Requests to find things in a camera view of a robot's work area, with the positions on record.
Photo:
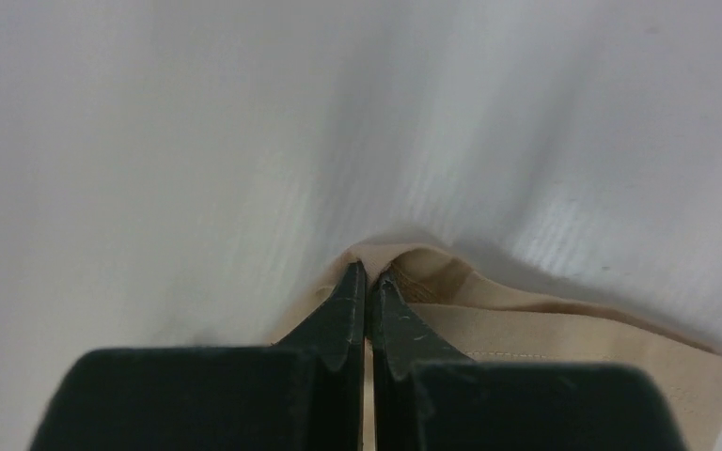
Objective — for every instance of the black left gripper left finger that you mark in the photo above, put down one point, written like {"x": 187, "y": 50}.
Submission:
{"x": 304, "y": 392}

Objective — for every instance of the beige t shirt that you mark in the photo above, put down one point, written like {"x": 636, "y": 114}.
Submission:
{"x": 489, "y": 321}

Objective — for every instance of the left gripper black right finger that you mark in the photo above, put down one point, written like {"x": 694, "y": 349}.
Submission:
{"x": 430, "y": 396}

